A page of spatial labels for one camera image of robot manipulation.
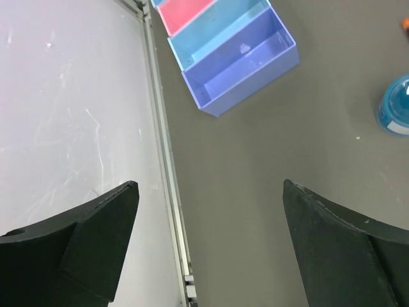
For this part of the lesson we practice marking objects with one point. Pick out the light blue drawer bin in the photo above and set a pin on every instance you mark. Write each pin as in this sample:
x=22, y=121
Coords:
x=211, y=28

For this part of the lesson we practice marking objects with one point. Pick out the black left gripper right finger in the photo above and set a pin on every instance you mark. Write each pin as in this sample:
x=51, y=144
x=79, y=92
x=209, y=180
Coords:
x=345, y=258

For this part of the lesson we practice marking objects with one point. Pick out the pink plastic drawer bin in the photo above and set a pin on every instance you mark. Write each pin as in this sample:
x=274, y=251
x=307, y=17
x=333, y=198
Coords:
x=176, y=14

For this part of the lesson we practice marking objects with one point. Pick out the blue round jar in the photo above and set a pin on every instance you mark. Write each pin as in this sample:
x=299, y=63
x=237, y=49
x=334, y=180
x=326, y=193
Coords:
x=392, y=113

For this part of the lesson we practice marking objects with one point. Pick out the aluminium frame rail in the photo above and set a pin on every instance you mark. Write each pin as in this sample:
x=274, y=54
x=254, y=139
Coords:
x=142, y=11

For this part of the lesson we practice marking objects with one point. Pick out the purple plastic drawer bin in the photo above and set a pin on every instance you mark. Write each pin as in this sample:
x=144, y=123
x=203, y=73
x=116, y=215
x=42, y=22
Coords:
x=252, y=58

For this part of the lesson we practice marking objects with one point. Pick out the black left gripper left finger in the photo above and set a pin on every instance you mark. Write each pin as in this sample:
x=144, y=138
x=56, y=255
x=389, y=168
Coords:
x=74, y=258

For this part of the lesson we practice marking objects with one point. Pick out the blue end drawer bin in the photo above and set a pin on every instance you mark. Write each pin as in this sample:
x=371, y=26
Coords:
x=156, y=3

